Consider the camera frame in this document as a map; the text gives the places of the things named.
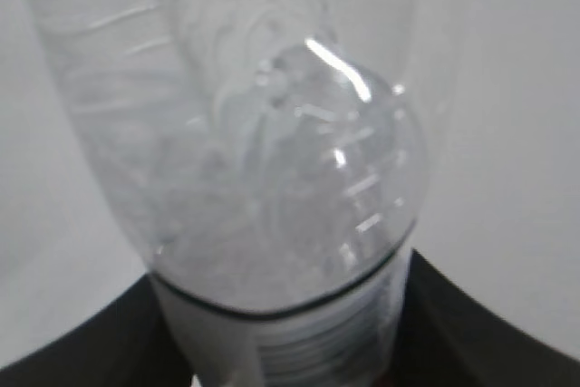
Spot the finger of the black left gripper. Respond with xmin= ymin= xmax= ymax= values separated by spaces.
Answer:
xmin=1 ymin=277 xmax=193 ymax=386
xmin=377 ymin=252 xmax=579 ymax=386

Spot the clear water bottle red label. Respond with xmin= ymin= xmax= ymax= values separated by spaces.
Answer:
xmin=27 ymin=0 xmax=426 ymax=386

